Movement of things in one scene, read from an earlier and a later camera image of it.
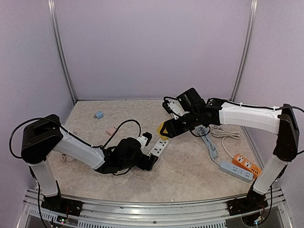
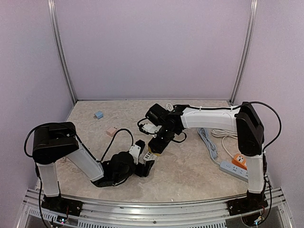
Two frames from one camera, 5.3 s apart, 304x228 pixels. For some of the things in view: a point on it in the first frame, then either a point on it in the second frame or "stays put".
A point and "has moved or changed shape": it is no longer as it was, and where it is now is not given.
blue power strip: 229,168 stays put
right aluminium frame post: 248,50 stays put
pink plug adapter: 110,131 stays put
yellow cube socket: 163,137 has moved or changed shape
